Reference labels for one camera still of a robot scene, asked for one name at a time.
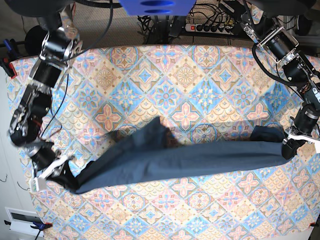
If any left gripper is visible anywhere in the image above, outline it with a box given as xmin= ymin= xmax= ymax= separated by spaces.
xmin=281 ymin=103 xmax=320 ymax=160

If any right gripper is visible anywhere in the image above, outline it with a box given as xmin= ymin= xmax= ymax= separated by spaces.
xmin=27 ymin=141 xmax=78 ymax=190

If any dark navy t-shirt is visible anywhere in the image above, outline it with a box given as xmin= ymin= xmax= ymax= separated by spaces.
xmin=74 ymin=116 xmax=295 ymax=195

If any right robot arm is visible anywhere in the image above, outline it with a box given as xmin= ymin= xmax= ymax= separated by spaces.
xmin=6 ymin=0 xmax=83 ymax=192

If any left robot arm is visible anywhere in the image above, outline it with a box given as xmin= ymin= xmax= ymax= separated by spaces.
xmin=240 ymin=9 xmax=320 ymax=160

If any blue orange clamp bottom left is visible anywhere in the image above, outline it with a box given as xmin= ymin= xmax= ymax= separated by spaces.
xmin=4 ymin=220 xmax=53 ymax=240

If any blue orange clamp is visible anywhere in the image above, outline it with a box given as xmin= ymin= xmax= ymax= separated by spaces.
xmin=4 ymin=220 xmax=53 ymax=240
xmin=0 ymin=38 xmax=18 ymax=79

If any patterned colourful tablecloth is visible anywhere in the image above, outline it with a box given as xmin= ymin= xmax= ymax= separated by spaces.
xmin=5 ymin=44 xmax=320 ymax=240

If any blue orange clamp top left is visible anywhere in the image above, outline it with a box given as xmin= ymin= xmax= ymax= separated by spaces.
xmin=0 ymin=38 xmax=18 ymax=79

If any white power strip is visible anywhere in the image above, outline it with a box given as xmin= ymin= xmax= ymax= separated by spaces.
xmin=184 ymin=23 xmax=232 ymax=35

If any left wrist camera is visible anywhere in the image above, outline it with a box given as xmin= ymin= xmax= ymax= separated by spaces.
xmin=28 ymin=177 xmax=47 ymax=194

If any white wall outlet box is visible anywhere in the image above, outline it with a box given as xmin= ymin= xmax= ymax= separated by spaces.
xmin=5 ymin=207 xmax=42 ymax=236

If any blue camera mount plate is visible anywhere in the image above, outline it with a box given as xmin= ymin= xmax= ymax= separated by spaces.
xmin=119 ymin=0 xmax=196 ymax=16

